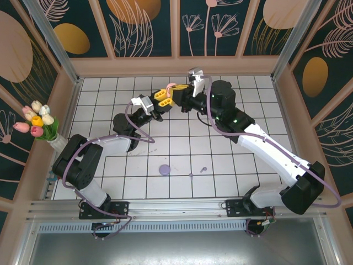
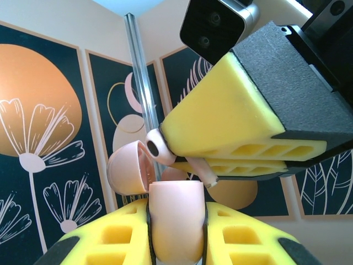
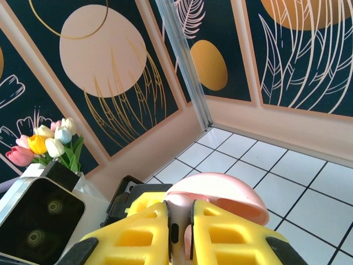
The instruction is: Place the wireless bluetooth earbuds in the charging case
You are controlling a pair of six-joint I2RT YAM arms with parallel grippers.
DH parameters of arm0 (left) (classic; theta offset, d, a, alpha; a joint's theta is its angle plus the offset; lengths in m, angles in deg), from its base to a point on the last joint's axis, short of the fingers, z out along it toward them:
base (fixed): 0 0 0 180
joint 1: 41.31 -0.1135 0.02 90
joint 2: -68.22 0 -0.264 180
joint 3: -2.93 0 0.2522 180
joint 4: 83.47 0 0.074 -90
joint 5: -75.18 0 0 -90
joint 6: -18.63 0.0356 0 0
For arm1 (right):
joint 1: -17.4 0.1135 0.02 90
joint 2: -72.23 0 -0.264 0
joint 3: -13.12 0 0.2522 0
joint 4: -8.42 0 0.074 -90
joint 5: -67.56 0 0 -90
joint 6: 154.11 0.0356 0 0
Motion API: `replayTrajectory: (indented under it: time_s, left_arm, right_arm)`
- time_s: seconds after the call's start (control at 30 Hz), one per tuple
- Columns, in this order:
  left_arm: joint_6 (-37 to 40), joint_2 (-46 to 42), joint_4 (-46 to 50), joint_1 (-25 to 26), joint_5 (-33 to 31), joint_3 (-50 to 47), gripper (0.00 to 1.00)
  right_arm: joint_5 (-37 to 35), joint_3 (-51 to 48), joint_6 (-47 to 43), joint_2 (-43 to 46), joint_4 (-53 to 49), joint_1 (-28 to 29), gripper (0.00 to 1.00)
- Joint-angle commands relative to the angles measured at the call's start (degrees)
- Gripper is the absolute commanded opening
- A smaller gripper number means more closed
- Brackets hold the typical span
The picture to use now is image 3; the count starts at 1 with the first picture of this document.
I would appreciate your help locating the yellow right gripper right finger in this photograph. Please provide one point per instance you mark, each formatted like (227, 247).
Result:
(226, 240)

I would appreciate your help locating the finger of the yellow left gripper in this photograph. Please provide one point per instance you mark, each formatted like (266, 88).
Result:
(146, 200)

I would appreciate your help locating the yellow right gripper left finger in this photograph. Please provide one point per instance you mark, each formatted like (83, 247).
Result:
(132, 237)

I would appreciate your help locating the pink earbud charging case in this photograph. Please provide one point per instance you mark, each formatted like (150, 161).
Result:
(234, 193)

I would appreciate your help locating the white ribbed vase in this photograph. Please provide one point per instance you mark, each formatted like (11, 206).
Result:
(91, 198)

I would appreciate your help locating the artificial tulip bouquet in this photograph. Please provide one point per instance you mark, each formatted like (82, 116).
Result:
(38, 143)

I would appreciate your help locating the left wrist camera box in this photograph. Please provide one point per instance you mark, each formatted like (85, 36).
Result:
(36, 220)

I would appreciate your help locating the wall panel white flower outlines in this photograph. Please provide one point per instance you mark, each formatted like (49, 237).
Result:
(16, 110)

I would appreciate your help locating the aluminium frame post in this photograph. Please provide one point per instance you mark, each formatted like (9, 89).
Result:
(187, 69)

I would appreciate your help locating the wall panel big pink oval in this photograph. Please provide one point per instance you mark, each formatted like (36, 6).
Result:
(102, 55)

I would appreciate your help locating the wall panel small golden oval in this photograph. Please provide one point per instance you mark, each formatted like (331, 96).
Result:
(234, 41)

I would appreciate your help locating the wall panel large orange circle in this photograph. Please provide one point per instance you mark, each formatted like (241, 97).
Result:
(303, 69)

